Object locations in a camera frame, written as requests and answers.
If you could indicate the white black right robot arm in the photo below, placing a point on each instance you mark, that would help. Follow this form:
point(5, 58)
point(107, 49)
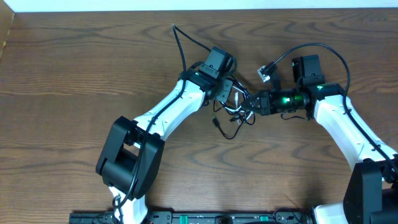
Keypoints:
point(371, 195)

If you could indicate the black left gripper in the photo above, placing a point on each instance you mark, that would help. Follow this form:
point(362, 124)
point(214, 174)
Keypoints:
point(224, 96)

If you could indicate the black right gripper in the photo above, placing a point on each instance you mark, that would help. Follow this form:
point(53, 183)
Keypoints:
point(267, 107)

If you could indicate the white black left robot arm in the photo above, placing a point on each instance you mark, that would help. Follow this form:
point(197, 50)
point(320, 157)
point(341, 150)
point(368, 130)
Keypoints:
point(131, 155)

